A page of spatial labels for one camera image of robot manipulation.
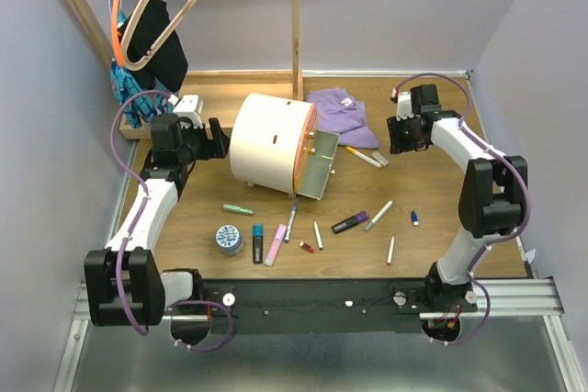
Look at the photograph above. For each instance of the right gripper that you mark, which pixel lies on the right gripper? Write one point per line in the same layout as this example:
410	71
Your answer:
396	142

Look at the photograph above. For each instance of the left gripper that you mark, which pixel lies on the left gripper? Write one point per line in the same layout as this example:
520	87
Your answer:
219	147

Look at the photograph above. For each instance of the grey eraser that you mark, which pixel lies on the grey eraser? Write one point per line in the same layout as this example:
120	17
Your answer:
380	158

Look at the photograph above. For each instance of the white round drawer organizer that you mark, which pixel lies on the white round drawer organizer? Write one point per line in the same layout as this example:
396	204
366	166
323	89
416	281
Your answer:
263	142

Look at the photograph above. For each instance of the round blue patterned tin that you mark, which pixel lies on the round blue patterned tin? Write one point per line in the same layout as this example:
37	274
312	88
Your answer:
229	240

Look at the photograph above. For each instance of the grey-green drawer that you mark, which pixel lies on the grey-green drawer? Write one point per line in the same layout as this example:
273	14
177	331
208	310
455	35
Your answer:
317	165

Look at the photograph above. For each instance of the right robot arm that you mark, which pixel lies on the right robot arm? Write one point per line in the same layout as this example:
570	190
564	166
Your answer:
493	203

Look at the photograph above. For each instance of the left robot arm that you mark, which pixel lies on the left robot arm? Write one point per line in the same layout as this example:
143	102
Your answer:
123	283

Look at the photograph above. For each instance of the yellow capped white marker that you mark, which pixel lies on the yellow capped white marker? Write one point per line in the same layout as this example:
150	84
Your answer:
363	157

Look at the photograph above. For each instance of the green pen cap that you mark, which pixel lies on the green pen cap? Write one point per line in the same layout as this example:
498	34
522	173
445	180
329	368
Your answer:
237	209

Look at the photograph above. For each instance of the purple cloth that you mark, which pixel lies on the purple cloth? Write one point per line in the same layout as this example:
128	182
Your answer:
339	112

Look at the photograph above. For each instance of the salmon pink drawer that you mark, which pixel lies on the salmon pink drawer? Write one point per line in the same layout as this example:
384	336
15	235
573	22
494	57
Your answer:
305	128

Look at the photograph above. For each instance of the grey white marker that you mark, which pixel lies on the grey white marker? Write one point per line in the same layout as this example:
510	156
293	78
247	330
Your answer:
384	210

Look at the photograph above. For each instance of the blue black highlighter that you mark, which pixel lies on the blue black highlighter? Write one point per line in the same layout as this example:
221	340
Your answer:
258	240

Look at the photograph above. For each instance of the purple black highlighter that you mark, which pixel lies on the purple black highlighter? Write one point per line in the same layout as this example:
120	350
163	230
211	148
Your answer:
350	222

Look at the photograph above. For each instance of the red tipped white pencil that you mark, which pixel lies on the red tipped white pencil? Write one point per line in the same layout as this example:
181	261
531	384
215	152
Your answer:
390	250

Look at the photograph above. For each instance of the pink highlighter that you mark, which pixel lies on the pink highlighter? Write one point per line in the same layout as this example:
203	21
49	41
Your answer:
275	245

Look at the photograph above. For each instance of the blue white pen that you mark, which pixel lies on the blue white pen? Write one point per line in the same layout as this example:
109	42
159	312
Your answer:
291	219

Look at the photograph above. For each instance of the white pencil stub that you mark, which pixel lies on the white pencil stub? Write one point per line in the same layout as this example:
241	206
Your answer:
318	235

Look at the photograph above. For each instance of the small red cap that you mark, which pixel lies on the small red cap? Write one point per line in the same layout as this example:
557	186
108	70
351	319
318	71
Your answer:
306	247

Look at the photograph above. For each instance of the wooden rack frame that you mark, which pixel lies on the wooden rack frame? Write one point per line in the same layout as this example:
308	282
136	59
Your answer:
222	91

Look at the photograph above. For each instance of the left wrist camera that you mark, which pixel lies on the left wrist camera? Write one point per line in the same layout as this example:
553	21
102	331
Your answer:
190	107

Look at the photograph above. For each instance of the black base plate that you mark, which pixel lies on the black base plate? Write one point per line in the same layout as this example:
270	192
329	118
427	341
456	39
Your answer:
304	306

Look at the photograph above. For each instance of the aluminium rail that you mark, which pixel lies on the aluminium rail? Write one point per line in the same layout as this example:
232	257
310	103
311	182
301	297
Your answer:
517	298

